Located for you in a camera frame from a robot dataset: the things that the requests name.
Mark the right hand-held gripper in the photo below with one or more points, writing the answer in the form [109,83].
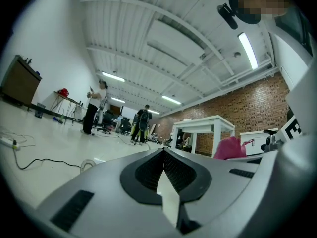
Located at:
[302,103]

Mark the brown wooden cabinet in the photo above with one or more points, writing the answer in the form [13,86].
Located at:
[19,83]

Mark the white power strip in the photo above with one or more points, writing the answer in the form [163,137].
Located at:
[7,142]

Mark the red bag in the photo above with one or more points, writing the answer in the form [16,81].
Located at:
[64,92]

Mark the person's left beige sneaker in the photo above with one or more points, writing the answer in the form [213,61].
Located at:
[87,163]

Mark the white desk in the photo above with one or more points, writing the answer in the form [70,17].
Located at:
[257,134]

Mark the black frame folding table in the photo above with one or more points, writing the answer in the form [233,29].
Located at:
[71,100]

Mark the ceiling light tube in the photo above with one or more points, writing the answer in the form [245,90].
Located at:
[118,100]
[113,76]
[171,100]
[153,111]
[247,51]

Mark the green plastic item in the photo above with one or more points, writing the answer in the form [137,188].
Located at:
[61,120]

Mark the person's head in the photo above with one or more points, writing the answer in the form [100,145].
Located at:
[260,4]

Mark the pink cloth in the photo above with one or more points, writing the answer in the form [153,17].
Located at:
[227,147]

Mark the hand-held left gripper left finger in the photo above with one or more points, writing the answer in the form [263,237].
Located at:
[99,195]

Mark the person's white shirt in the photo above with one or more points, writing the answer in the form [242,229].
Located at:
[287,56]

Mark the black head camera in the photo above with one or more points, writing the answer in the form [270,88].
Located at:
[227,16]

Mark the black office chair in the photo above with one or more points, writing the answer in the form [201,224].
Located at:
[125,126]
[105,121]

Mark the white table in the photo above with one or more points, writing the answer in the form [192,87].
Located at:
[203,124]

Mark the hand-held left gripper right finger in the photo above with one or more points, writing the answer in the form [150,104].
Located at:
[223,187]

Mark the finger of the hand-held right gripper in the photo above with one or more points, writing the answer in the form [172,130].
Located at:
[237,158]

